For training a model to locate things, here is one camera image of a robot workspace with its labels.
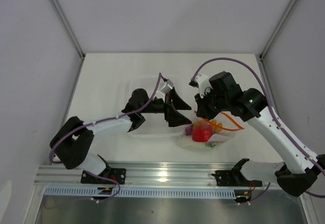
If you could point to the left aluminium frame post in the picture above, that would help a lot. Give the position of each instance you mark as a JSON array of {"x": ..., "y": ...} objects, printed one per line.
[{"x": 56, "y": 6}]

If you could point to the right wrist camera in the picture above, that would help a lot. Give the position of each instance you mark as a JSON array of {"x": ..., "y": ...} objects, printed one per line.
[{"x": 220, "y": 85}]

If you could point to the purple onion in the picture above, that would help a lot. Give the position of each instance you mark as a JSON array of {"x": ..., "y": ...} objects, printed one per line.
[{"x": 188, "y": 130}]

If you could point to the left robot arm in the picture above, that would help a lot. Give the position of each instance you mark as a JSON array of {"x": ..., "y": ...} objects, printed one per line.
[{"x": 73, "y": 141}]

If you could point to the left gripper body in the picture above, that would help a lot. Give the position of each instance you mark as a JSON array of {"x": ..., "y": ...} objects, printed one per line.
[{"x": 167, "y": 97}]

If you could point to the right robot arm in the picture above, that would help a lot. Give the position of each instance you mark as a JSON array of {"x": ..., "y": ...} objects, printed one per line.
[{"x": 300, "y": 166}]

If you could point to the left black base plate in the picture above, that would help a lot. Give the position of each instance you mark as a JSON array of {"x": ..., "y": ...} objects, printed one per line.
[{"x": 116, "y": 174}]

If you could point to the right aluminium frame post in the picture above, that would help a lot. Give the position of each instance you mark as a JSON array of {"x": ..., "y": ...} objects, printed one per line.
[{"x": 280, "y": 25}]

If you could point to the aluminium mounting rail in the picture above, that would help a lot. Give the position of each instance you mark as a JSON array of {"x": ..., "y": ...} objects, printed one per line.
[{"x": 141, "y": 174}]

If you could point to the white slotted cable duct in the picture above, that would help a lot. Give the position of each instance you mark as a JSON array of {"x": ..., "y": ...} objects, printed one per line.
[{"x": 141, "y": 192}]

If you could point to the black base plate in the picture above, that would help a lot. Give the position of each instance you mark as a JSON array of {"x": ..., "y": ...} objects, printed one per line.
[
  {"x": 226, "y": 178},
  {"x": 116, "y": 174}
]

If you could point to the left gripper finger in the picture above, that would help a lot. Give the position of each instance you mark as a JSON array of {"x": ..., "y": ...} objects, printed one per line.
[
  {"x": 175, "y": 118},
  {"x": 177, "y": 101}
]

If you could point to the white radish with leaves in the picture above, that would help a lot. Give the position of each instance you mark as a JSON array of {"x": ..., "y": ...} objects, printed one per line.
[{"x": 197, "y": 145}]

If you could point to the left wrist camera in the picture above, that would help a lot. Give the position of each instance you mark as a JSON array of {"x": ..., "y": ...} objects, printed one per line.
[{"x": 167, "y": 86}]

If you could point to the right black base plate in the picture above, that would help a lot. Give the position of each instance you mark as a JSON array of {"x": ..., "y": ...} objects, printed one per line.
[{"x": 226, "y": 178}]

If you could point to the red bell pepper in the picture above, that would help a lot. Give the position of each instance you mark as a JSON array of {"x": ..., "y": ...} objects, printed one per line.
[{"x": 201, "y": 132}]

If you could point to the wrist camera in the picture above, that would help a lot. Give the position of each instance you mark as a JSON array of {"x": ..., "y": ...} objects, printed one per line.
[
  {"x": 220, "y": 85},
  {"x": 167, "y": 86}
]

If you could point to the clear zip top bag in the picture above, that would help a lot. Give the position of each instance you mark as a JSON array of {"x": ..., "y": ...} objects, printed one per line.
[{"x": 229, "y": 130}]

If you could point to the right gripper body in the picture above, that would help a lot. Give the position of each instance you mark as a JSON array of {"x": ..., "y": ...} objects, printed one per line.
[{"x": 212, "y": 105}]

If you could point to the aluminium frame post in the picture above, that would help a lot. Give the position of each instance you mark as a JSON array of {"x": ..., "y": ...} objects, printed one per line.
[
  {"x": 280, "y": 25},
  {"x": 56, "y": 6}
]

